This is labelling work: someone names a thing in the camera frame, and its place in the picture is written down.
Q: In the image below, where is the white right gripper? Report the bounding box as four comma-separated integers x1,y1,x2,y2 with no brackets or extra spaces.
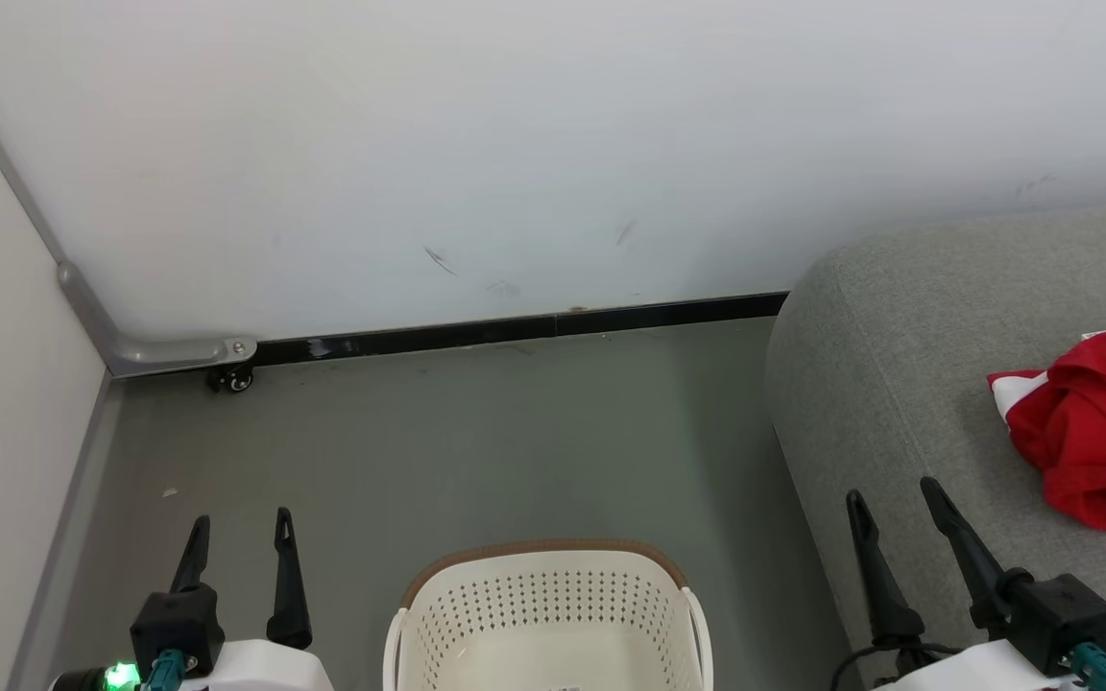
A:
847,477,1087,691

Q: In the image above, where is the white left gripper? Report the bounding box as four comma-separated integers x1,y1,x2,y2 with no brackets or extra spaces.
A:
169,509,335,691

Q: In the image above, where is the grey fabric sofa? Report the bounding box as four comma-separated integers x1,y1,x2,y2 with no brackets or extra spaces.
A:
764,203,1106,691

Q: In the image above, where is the black cylindrical left gripper motor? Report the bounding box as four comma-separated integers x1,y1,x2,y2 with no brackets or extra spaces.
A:
49,660,146,691

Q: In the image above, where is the black caster wheel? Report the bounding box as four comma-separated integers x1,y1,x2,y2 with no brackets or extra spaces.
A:
205,363,256,394

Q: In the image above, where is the cream perforated laundry basket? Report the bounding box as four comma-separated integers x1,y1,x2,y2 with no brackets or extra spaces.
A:
383,539,715,691

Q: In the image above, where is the black baseboard strip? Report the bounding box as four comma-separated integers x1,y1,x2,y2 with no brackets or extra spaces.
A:
255,292,791,368

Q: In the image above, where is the teal left camera connector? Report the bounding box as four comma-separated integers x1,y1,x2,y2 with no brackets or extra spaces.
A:
142,649,191,691

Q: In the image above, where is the teal camera connector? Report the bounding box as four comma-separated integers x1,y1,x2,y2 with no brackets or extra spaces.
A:
1070,643,1106,691
142,649,191,691

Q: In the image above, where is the teal right camera connector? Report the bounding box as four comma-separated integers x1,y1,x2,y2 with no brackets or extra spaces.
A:
1070,643,1106,691

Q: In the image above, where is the grey metal partition frame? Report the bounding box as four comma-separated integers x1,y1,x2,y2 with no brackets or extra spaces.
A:
0,43,259,378

